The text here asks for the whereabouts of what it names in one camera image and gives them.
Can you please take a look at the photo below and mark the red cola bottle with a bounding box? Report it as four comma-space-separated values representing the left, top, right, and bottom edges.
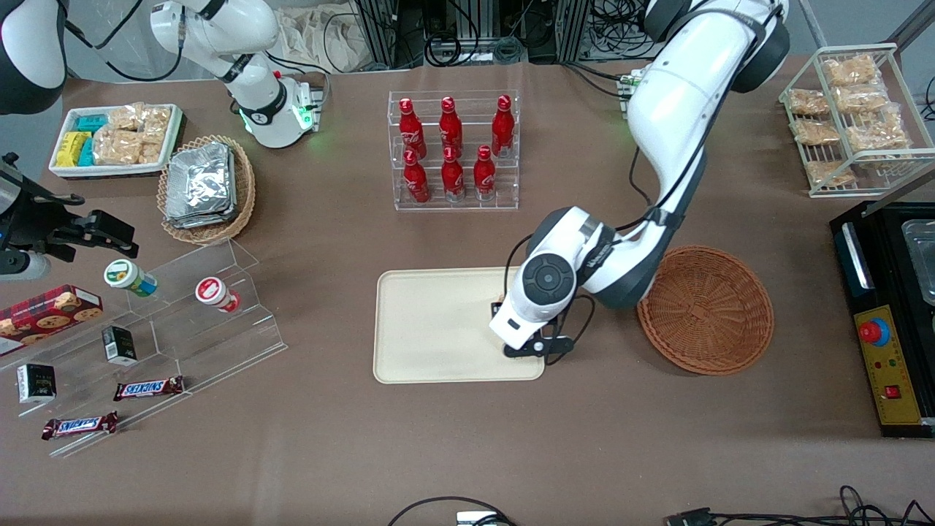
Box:
440, 96, 464, 150
403, 150, 430, 204
398, 98, 427, 152
473, 145, 497, 202
441, 146, 466, 202
492, 95, 514, 158

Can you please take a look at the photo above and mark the white snack tray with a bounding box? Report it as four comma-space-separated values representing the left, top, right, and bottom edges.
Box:
48, 103, 183, 180

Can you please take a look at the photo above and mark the clear acrylic bottle rack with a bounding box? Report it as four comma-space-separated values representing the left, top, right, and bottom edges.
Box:
387, 90, 521, 212

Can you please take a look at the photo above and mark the clear acrylic stepped display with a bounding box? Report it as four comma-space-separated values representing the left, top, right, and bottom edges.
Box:
0, 237, 288, 460

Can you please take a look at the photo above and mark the red lid yogurt cup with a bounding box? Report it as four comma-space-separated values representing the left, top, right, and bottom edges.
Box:
195, 276, 242, 314

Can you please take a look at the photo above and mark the red tartan cookie box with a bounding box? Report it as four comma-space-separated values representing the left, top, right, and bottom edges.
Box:
0, 284, 104, 348

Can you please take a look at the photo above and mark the clear bag crispy snack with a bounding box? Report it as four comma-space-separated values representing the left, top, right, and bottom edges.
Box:
791, 118, 841, 145
835, 84, 888, 114
846, 110, 910, 153
806, 159, 855, 188
787, 88, 830, 116
822, 55, 881, 88

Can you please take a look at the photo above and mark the white crumpled plastic bag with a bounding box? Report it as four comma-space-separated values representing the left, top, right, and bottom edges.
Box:
274, 4, 359, 74

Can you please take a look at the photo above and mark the brown wicker basket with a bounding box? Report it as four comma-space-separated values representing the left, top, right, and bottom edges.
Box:
637, 245, 775, 376

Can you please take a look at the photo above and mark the black control box machine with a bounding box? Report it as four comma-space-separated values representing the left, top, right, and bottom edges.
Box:
829, 199, 935, 439

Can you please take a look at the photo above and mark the metal equipment frame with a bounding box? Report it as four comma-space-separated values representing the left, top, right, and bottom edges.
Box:
354, 0, 592, 68

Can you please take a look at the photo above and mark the small black drink carton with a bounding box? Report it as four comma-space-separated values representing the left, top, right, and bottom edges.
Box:
102, 326, 138, 366
17, 363, 57, 405

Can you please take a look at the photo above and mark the white wire rack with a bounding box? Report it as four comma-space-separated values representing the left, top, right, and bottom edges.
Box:
779, 42, 935, 199

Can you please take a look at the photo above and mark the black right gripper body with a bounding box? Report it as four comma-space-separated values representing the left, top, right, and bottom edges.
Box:
0, 186, 96, 264

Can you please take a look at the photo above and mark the Snickers chocolate bar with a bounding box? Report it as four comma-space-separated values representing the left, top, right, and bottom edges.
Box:
42, 411, 119, 441
113, 376, 186, 402

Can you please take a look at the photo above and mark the cream plastic tray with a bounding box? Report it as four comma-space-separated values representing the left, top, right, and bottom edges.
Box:
373, 267, 547, 384

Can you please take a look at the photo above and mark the green lid sunflower cup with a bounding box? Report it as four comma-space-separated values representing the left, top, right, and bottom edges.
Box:
104, 259, 158, 298

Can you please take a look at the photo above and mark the light wicker basket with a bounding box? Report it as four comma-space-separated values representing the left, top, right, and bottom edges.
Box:
157, 134, 256, 245

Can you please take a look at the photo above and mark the red emergency stop button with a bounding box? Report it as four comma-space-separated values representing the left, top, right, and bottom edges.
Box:
858, 319, 892, 348

